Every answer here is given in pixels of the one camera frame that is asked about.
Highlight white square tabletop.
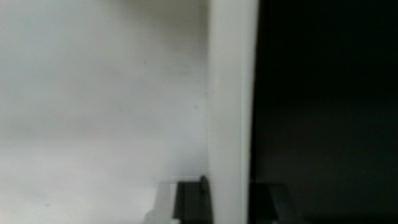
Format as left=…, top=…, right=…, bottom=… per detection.
left=0, top=0, right=259, bottom=224

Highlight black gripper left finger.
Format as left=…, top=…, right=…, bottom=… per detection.
left=143, top=175, right=213, bottom=224

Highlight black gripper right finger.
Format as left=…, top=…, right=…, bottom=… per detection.
left=250, top=183, right=300, bottom=224

